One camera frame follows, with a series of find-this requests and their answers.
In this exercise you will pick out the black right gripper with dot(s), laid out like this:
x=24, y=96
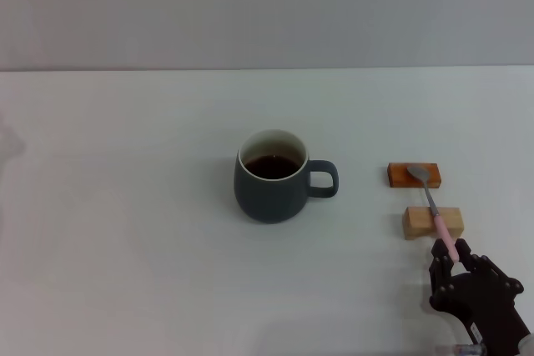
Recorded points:
x=480, y=302

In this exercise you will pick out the dark grey ceramic coffee mug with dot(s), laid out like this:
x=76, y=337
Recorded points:
x=267, y=197

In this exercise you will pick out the light wooden arch block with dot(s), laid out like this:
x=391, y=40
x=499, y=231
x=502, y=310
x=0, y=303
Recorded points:
x=417, y=222

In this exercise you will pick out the dark brown wooden block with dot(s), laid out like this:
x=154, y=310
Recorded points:
x=396, y=176

